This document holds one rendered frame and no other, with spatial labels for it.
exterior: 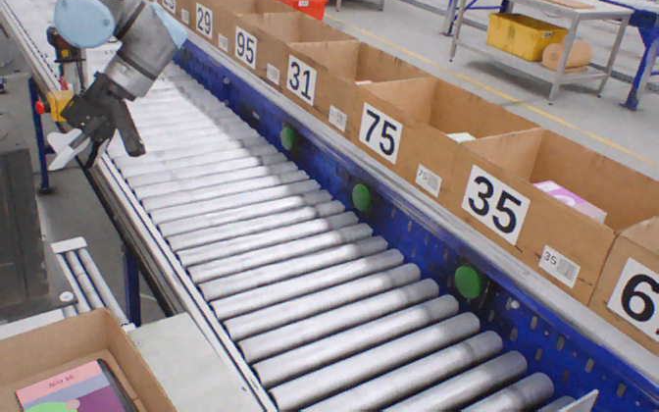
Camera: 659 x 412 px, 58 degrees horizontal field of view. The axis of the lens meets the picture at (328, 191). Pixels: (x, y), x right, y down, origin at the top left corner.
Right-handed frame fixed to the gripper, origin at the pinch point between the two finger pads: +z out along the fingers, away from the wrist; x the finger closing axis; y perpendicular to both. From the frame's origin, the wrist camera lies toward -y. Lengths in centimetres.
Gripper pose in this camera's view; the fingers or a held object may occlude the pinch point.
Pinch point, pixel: (71, 173)
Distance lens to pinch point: 129.6
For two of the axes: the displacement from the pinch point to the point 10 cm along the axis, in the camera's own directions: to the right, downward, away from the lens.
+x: -0.4, 0.4, -10.0
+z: -6.1, 7.9, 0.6
